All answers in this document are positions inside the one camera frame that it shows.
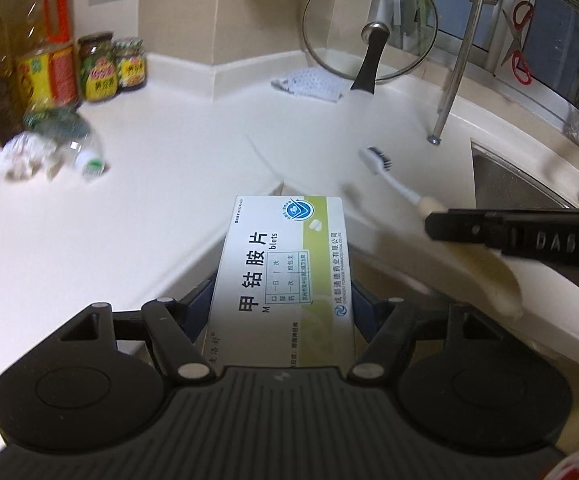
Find crushed clear water bottle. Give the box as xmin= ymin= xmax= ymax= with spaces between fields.
xmin=23 ymin=107 xmax=108 ymax=182

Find glass pot lid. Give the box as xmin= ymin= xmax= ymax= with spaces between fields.
xmin=302 ymin=0 xmax=439 ymax=96

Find large sauce jar yellow label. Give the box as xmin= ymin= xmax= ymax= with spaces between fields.
xmin=78 ymin=32 xmax=121 ymax=104

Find white green medicine box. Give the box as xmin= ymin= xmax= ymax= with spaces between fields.
xmin=196 ymin=195 xmax=356 ymax=370

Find white mesh dishcloth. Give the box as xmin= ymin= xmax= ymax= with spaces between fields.
xmin=270 ymin=66 xmax=346 ymax=104

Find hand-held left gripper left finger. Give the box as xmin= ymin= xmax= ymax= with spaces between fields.
xmin=59 ymin=270 xmax=217 ymax=382

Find white toothbrush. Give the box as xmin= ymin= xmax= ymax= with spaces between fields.
xmin=359 ymin=146 xmax=524 ymax=322

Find oil bottle orange handle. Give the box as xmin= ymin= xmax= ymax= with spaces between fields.
xmin=13 ymin=0 xmax=81 ymax=112

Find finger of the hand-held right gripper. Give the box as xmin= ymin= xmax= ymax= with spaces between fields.
xmin=423 ymin=207 xmax=507 ymax=252

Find steel rack pole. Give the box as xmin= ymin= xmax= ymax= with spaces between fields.
xmin=426 ymin=0 xmax=491 ymax=147

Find steel sink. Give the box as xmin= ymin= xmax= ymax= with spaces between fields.
xmin=471 ymin=139 xmax=579 ymax=212

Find white paper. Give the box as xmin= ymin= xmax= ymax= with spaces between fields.
xmin=0 ymin=130 xmax=61 ymax=182

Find red handled scissors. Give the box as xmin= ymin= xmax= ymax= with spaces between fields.
xmin=501 ymin=0 xmax=536 ymax=87

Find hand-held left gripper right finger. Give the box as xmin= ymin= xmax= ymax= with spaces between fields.
xmin=347 ymin=282 xmax=507 ymax=382

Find small sauce jar checkered lid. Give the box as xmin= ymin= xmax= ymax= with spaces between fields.
xmin=114 ymin=36 xmax=148 ymax=93

